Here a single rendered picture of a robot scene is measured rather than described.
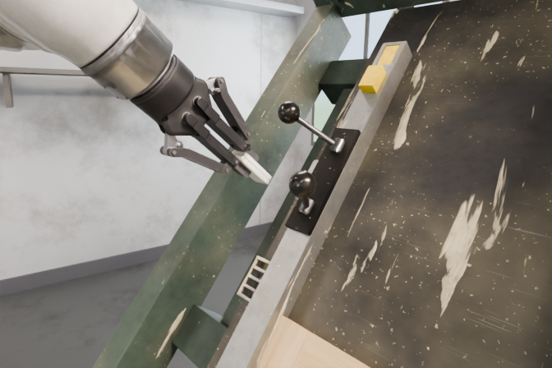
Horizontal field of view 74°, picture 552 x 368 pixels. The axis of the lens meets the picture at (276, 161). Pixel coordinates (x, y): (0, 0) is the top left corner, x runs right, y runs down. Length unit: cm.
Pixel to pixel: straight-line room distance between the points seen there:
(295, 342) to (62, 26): 47
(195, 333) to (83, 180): 268
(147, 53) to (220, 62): 321
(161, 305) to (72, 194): 267
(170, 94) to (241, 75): 329
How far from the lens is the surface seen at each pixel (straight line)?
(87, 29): 39
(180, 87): 43
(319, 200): 59
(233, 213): 78
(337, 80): 90
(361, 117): 67
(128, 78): 41
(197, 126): 47
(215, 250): 78
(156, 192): 349
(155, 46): 42
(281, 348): 58
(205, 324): 75
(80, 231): 346
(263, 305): 59
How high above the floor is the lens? 153
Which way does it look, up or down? 10 degrees down
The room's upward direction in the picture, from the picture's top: 1 degrees clockwise
